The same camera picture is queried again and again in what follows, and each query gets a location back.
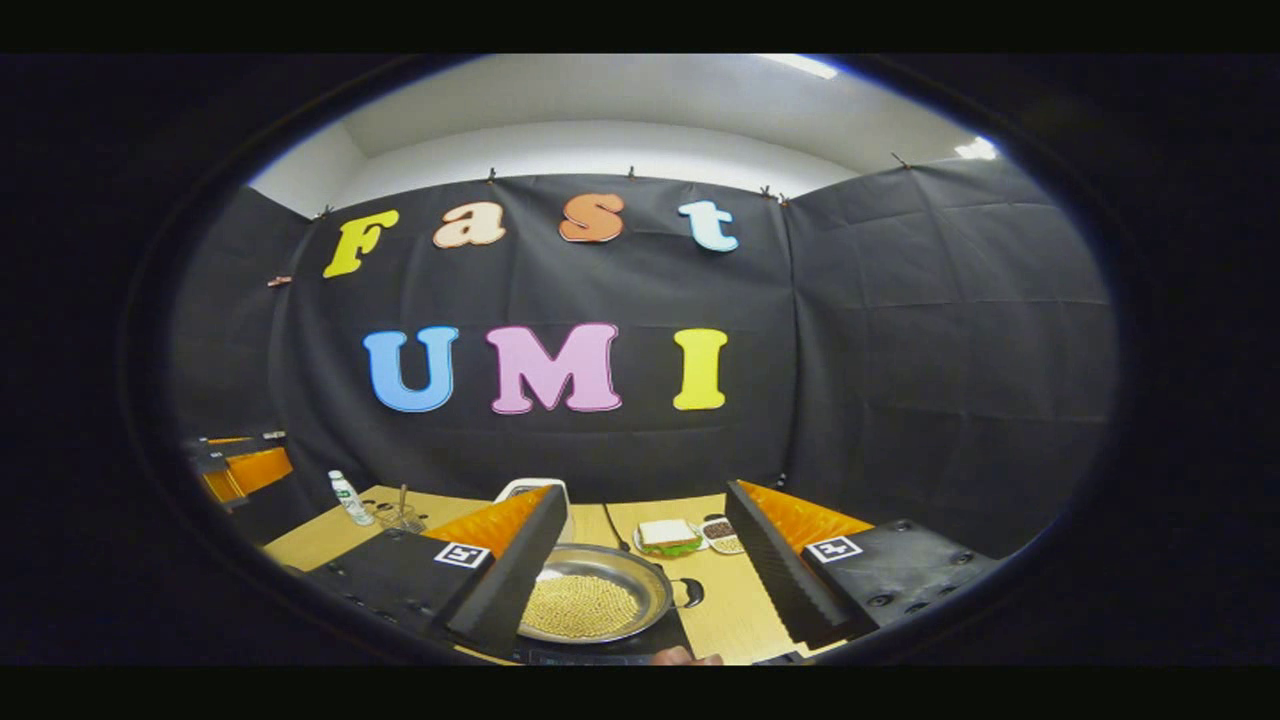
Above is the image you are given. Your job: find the white divided bean tray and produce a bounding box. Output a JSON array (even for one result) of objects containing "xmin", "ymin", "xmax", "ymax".
[{"xmin": 700, "ymin": 514, "xmax": 746, "ymax": 556}]

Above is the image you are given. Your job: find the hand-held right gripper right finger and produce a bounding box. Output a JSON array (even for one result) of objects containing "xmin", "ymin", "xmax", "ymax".
[{"xmin": 725, "ymin": 479, "xmax": 1001, "ymax": 651}]

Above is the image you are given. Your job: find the pile of soybeans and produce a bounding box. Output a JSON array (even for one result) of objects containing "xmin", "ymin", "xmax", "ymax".
[{"xmin": 522, "ymin": 573, "xmax": 641, "ymax": 641}]

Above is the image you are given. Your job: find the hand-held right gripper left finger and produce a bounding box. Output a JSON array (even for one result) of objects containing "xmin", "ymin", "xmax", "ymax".
[{"xmin": 300, "ymin": 484, "xmax": 569, "ymax": 661}]

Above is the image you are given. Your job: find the sandwich with lettuce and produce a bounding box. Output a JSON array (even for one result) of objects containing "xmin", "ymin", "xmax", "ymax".
[{"xmin": 635, "ymin": 518, "xmax": 704, "ymax": 558}]

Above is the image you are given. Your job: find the steel pot with black handles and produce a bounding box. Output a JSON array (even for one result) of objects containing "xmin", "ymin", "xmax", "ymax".
[{"xmin": 517, "ymin": 543, "xmax": 706, "ymax": 644}]

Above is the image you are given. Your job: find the white drink bottle green label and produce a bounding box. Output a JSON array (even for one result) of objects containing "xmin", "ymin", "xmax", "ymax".
[{"xmin": 328, "ymin": 470, "xmax": 375, "ymax": 527}]

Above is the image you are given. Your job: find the black induction cooktop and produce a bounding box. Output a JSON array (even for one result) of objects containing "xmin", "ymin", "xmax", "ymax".
[{"xmin": 515, "ymin": 605, "xmax": 696, "ymax": 666}]

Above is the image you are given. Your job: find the white toaster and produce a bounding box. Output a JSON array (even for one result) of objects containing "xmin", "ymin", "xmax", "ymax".
[{"xmin": 493, "ymin": 478, "xmax": 576, "ymax": 546}]

